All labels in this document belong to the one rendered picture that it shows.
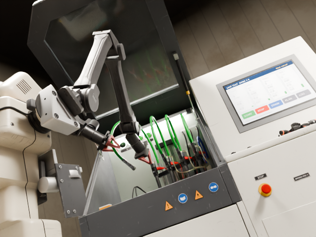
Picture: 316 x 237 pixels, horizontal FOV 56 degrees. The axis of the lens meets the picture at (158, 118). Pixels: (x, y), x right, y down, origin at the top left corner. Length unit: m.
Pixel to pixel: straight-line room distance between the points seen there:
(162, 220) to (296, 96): 0.93
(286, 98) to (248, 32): 1.87
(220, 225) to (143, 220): 0.32
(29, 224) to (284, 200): 0.92
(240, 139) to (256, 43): 1.95
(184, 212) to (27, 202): 0.65
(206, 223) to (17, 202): 0.73
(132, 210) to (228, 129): 0.65
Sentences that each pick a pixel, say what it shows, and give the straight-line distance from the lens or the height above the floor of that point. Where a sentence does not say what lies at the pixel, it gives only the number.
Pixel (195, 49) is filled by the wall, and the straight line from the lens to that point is 3.57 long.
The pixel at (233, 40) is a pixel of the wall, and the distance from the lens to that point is 3.46.
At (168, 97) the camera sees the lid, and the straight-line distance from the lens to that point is 1.88.
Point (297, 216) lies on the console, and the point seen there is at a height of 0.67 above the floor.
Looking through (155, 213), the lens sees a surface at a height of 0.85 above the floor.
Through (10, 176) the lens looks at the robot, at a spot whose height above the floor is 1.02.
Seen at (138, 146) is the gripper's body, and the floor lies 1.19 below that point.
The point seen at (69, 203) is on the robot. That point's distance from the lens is 0.91.
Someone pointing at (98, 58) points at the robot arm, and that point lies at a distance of 1.13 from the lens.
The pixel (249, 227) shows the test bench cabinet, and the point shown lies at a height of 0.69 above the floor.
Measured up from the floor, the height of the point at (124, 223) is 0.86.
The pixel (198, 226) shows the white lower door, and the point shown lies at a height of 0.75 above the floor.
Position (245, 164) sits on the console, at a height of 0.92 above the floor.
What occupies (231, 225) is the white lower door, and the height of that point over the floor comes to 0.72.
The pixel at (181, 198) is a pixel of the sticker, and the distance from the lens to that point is 1.29.
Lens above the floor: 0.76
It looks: 21 degrees up
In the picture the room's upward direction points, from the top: 19 degrees counter-clockwise
